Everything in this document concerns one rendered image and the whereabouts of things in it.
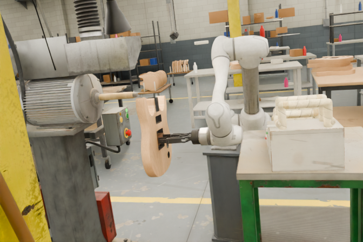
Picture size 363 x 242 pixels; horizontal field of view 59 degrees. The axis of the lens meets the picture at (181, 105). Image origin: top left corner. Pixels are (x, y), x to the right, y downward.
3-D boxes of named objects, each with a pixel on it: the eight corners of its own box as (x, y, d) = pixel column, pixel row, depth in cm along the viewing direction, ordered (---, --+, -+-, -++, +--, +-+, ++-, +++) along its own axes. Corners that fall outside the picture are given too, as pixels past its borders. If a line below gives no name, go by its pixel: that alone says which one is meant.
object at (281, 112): (279, 129, 125) (277, 106, 123) (277, 127, 128) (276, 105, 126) (287, 129, 124) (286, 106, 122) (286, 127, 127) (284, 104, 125)
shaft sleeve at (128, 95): (102, 100, 163) (99, 100, 160) (101, 93, 162) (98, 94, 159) (135, 97, 158) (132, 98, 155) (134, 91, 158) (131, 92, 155)
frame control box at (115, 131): (82, 159, 189) (74, 117, 183) (99, 146, 209) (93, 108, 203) (120, 159, 182) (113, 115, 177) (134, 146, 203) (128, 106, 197)
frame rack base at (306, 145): (271, 172, 127) (269, 131, 124) (268, 158, 142) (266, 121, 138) (345, 170, 122) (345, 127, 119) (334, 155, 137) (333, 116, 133)
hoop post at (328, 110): (324, 127, 121) (324, 103, 119) (322, 125, 124) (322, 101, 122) (334, 127, 120) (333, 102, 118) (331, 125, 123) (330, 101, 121)
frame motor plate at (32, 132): (12, 138, 165) (11, 130, 164) (42, 125, 188) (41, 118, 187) (73, 135, 156) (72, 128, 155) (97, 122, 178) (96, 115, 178)
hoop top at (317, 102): (277, 110, 123) (277, 102, 122) (276, 108, 126) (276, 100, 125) (333, 107, 119) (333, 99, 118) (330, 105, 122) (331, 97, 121)
